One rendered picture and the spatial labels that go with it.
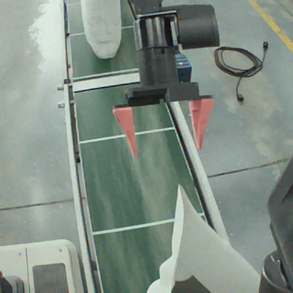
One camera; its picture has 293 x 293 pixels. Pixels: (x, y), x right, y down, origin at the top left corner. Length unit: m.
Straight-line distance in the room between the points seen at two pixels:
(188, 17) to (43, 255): 1.10
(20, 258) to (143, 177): 0.57
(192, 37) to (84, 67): 1.41
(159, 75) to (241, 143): 1.59
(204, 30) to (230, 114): 1.72
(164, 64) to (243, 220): 1.35
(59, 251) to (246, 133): 1.24
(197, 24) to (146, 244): 0.88
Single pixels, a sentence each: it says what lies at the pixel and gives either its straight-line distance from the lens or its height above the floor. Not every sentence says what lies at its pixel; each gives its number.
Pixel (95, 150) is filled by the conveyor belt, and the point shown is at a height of 0.38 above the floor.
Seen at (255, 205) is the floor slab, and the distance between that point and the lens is 1.88.
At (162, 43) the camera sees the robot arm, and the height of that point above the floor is 1.23.
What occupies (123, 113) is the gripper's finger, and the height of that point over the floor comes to 1.16.
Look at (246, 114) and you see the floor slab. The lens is 2.28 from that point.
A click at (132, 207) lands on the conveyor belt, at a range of 1.36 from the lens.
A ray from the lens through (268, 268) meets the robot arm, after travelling 0.29.
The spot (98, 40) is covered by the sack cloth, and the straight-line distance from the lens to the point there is 1.94.
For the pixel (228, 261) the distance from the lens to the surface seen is 0.59.
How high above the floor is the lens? 1.53
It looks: 49 degrees down
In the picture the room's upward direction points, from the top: straight up
